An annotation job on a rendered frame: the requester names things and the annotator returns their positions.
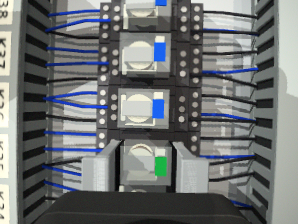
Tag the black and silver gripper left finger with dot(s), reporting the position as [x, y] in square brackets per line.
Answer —
[102, 172]

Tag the grey relay with green button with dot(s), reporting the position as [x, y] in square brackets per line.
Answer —
[145, 162]

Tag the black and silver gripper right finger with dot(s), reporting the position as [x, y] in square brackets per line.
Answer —
[189, 174]

